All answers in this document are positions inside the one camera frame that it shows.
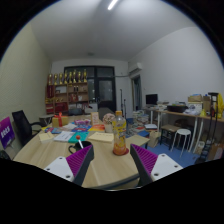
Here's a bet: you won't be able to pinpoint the beige block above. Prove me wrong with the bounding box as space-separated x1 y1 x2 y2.
38 131 55 144

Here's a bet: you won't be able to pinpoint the white wall air conditioner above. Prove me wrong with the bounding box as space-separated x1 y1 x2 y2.
128 62 144 76

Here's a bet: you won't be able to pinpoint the black framed glass door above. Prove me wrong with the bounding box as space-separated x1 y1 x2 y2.
63 65 118 113

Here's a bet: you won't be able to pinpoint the black pot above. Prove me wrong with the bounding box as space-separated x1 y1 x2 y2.
167 104 189 114

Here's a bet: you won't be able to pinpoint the teal book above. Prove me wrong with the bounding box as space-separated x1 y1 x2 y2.
68 131 90 144

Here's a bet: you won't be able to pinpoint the yellow-labelled orange drink bottle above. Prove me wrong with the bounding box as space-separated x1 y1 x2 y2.
112 110 129 156

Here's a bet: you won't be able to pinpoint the pink flowers in white pot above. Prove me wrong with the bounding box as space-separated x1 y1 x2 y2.
102 112 116 134

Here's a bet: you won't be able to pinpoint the wooden shelf unit with trophies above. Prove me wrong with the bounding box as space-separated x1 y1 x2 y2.
44 68 90 115

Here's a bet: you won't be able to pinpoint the cardboard box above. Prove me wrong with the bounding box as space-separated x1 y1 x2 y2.
187 95 203 104

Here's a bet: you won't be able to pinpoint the beige orange card box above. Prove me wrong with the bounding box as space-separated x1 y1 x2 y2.
90 111 101 126

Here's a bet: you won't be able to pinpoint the black office chair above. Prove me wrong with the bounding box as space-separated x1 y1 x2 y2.
11 109 44 148

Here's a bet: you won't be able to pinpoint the white booklet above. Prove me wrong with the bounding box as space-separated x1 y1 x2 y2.
53 130 76 143

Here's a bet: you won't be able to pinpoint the pale yellow notepad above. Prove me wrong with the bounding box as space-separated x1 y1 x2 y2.
87 131 115 144

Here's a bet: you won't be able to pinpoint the purple sign board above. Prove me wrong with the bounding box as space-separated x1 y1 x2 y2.
0 116 16 150

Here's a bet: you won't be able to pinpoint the red lollipop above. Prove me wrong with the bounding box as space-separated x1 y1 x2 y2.
75 134 84 149

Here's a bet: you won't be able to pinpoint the flat round red coaster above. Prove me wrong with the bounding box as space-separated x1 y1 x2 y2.
112 147 130 157

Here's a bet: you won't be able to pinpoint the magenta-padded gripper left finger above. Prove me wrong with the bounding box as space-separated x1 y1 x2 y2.
43 143 95 187

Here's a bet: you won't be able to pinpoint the ceiling tube light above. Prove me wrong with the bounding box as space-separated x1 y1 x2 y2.
107 0 119 11

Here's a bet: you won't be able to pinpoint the long wooden side desk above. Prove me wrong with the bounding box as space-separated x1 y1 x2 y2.
143 105 224 158

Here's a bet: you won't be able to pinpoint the computer monitor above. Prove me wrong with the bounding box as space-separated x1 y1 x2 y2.
145 93 159 107

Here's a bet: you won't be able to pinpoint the black mug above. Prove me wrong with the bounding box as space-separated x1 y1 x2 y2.
68 140 93 155

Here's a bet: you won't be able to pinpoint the yellow gift box red ribbon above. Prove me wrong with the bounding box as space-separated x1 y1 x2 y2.
51 112 69 128

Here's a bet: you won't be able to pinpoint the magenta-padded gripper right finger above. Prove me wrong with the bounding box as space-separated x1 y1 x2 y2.
129 143 184 188

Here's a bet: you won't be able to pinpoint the white round stool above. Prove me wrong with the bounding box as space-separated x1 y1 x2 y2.
170 128 193 158

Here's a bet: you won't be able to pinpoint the brown wooden stool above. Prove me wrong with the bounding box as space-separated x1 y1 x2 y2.
159 124 181 150

